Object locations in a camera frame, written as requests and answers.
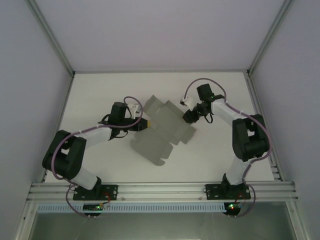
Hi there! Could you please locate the grey paper box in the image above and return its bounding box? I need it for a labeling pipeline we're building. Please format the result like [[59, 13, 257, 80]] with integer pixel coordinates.
[[129, 94, 197, 167]]

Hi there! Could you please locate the left circuit board green light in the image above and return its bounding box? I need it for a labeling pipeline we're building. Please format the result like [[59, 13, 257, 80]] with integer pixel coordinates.
[[82, 203, 111, 213]]

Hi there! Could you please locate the circuit board green light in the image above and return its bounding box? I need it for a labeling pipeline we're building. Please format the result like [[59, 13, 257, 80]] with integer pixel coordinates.
[[223, 201, 245, 214], [82, 203, 111, 213]]

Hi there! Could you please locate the right circuit board green light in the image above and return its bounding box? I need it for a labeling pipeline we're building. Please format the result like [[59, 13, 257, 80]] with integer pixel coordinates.
[[223, 201, 245, 214]]

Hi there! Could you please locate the aluminium side rail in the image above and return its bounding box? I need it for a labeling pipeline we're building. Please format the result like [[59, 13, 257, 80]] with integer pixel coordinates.
[[245, 73, 285, 183], [37, 74, 76, 183]]

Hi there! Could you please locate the aluminium cross rail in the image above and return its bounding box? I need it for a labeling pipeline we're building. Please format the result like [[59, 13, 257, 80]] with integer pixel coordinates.
[[26, 181, 300, 201]]

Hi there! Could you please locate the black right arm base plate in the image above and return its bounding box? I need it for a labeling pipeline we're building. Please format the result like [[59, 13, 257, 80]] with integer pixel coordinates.
[[204, 183, 251, 201]]

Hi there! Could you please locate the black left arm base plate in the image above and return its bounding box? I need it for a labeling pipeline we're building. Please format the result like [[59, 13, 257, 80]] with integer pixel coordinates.
[[72, 184, 119, 201]]

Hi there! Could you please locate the slotted grey cable duct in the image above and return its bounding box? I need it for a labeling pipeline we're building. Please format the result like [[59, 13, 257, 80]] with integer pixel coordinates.
[[37, 202, 225, 213]]

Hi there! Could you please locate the aluminium frame post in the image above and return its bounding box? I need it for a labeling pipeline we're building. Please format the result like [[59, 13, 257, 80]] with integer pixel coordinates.
[[24, 0, 76, 76], [246, 0, 295, 76]]

